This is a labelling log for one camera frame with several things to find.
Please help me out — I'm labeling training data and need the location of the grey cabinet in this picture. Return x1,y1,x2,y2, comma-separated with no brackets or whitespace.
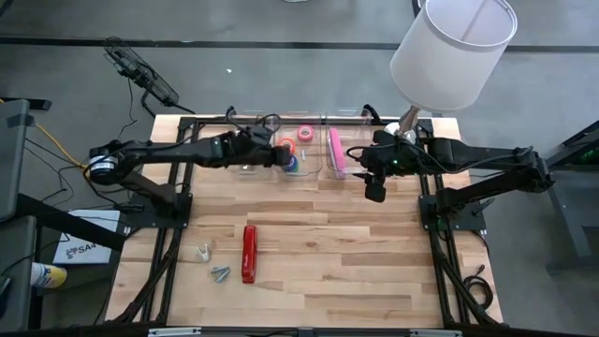
0,214,38,333
0,97,32,224

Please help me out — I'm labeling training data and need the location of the clear plastic bin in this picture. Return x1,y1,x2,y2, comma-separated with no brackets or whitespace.
273,110,324,182
324,108,374,182
227,110,276,182

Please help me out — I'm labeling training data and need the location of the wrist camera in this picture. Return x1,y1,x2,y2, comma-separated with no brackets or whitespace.
364,176,388,204
272,145,293,169

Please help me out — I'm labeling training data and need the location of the pink stapler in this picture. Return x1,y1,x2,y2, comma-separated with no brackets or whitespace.
328,127,348,178

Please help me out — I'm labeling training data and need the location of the coiled black cable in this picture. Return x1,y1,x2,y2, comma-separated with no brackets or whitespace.
461,264,495,311

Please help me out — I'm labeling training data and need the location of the white shade table lamp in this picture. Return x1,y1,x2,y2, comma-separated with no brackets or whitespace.
383,0,519,137

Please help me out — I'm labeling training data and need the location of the red stapler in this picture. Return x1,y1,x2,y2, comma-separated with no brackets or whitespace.
241,225,258,285

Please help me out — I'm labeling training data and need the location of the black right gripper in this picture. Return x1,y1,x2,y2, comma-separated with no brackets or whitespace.
352,130,397,182

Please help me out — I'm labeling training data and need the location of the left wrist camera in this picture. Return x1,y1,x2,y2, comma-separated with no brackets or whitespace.
272,145,293,169

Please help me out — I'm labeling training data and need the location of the yellow extension cable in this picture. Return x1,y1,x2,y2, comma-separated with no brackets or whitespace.
35,122,102,180

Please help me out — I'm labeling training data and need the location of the black wire mesh basket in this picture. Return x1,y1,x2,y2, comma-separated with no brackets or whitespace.
102,36,182,108

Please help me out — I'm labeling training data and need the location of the silver metal bracket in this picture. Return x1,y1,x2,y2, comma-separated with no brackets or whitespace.
409,329,463,337
147,327,203,337

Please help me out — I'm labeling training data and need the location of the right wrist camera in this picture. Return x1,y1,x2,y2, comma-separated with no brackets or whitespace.
364,176,388,204

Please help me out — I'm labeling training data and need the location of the dark metal side table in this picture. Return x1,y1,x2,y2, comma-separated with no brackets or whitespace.
545,119,599,273

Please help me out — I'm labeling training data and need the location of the white printed sign board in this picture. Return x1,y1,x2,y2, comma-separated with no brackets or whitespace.
51,209,122,266

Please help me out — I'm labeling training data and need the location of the black diagonal beam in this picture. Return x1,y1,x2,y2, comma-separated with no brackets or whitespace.
16,192,128,252

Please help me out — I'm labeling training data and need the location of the light blue staple remover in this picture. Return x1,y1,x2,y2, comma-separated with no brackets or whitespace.
210,265,232,285

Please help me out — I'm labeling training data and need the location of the yellow and white bottle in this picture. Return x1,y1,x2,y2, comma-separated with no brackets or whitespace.
30,261,68,289

